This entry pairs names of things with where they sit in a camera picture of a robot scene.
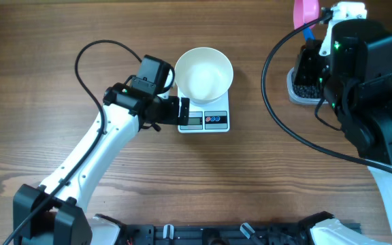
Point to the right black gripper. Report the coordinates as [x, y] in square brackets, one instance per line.
[307, 56]

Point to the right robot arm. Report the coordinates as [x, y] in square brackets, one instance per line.
[351, 70]

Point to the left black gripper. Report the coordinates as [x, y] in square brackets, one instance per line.
[171, 118]

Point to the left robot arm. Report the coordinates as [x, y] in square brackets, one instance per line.
[54, 212]

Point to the clear plastic container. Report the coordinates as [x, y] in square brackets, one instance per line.
[293, 97]

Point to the pink scoop blue handle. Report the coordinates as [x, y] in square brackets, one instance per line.
[305, 11]

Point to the white round bowl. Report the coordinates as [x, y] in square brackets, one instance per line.
[203, 74]

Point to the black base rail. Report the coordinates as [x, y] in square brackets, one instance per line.
[271, 234]

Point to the black beans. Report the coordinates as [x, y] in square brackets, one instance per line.
[307, 91]

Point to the white digital kitchen scale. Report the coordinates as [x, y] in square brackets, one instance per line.
[212, 117]

